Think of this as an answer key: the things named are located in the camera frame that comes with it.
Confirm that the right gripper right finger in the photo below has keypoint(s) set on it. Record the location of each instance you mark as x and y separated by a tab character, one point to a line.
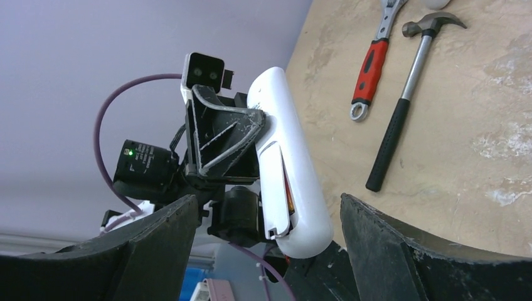
393	260

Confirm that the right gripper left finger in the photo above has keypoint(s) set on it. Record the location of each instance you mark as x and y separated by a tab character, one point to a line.
144	260

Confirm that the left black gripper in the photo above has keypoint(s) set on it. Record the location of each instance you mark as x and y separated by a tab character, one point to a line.
219	166

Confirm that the red battery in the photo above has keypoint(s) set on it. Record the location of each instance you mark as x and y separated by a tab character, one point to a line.
290	204

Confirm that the white remote control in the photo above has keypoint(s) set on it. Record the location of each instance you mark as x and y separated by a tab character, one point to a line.
281	148

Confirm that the red adjustable wrench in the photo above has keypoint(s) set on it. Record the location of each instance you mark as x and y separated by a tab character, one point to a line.
371	69

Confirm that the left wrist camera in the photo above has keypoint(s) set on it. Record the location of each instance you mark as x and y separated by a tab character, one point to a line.
201	69

